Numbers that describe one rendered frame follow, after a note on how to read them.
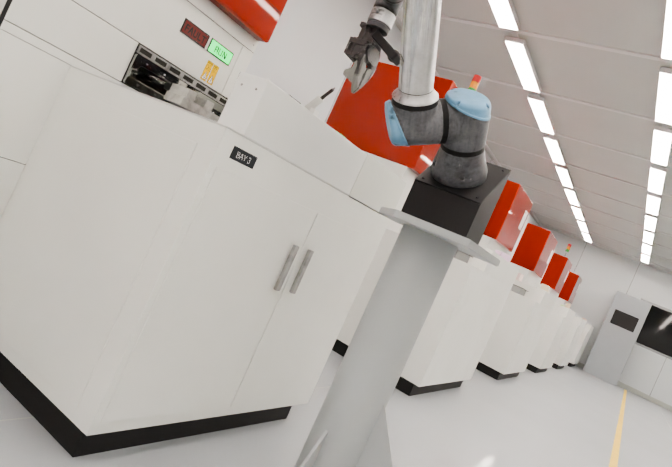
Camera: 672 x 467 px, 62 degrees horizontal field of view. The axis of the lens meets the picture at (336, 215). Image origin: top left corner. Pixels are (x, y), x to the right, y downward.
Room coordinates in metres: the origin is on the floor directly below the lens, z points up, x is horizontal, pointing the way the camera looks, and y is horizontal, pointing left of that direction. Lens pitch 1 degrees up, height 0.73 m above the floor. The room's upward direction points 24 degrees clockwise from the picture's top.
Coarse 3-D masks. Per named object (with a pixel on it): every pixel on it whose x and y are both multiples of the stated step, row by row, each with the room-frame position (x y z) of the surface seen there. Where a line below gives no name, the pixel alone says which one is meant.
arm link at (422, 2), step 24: (408, 0) 1.21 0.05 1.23; (432, 0) 1.20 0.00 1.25; (408, 24) 1.24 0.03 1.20; (432, 24) 1.23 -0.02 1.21; (408, 48) 1.27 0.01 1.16; (432, 48) 1.27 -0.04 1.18; (408, 72) 1.30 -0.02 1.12; (432, 72) 1.31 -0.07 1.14; (408, 96) 1.34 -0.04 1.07; (432, 96) 1.35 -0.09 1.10; (408, 120) 1.36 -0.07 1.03; (432, 120) 1.37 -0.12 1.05; (408, 144) 1.41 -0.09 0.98
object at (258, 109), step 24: (240, 72) 1.32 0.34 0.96; (240, 96) 1.30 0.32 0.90; (264, 96) 1.28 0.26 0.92; (288, 96) 1.34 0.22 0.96; (240, 120) 1.28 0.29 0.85; (264, 120) 1.31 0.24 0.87; (288, 120) 1.38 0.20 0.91; (312, 120) 1.45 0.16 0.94; (264, 144) 1.34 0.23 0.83; (288, 144) 1.41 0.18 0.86; (312, 144) 1.49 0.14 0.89; (336, 144) 1.58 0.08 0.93; (312, 168) 1.53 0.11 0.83; (336, 168) 1.63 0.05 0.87; (360, 168) 1.74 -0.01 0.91
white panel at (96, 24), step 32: (32, 0) 1.40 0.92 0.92; (64, 0) 1.46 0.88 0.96; (96, 0) 1.52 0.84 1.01; (128, 0) 1.60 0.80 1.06; (160, 0) 1.68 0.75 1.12; (192, 0) 1.77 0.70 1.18; (32, 32) 1.42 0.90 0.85; (64, 32) 1.49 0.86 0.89; (96, 32) 1.56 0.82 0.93; (128, 32) 1.63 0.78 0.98; (160, 32) 1.72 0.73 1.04; (224, 32) 1.92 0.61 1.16; (96, 64) 1.59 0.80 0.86; (128, 64) 1.67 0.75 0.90; (192, 64) 1.86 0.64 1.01; (224, 64) 1.97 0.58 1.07; (224, 96) 2.02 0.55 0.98
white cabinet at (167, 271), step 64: (64, 128) 1.48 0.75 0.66; (128, 128) 1.36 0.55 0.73; (192, 128) 1.27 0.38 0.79; (64, 192) 1.42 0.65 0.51; (128, 192) 1.31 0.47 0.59; (192, 192) 1.22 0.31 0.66; (256, 192) 1.37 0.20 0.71; (320, 192) 1.61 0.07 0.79; (0, 256) 1.49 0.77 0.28; (64, 256) 1.37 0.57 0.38; (128, 256) 1.27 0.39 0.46; (192, 256) 1.27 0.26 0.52; (256, 256) 1.47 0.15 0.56; (320, 256) 1.73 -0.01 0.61; (0, 320) 1.43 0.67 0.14; (64, 320) 1.32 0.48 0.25; (128, 320) 1.23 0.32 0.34; (192, 320) 1.36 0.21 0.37; (256, 320) 1.58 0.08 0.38; (320, 320) 1.88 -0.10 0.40; (64, 384) 1.28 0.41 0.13; (128, 384) 1.26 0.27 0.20; (192, 384) 1.45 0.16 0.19; (256, 384) 1.70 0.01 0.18; (64, 448) 1.28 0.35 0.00
